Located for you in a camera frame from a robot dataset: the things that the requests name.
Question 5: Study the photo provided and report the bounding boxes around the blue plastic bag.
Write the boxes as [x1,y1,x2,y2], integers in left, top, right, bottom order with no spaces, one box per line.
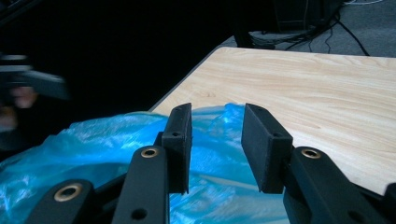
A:
[0,103,291,224]

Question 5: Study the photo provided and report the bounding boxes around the black stand with base plate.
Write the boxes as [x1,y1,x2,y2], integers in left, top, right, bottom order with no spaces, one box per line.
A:
[233,0,276,50]

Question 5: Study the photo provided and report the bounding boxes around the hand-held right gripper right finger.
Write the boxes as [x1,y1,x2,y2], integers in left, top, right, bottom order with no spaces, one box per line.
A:
[240,103,294,195]

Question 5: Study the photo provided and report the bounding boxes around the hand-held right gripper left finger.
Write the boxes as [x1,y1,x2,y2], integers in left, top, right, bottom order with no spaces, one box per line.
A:
[161,103,193,195]

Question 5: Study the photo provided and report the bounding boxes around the black floor cables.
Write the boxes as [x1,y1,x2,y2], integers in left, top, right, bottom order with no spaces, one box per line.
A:
[247,0,372,57]

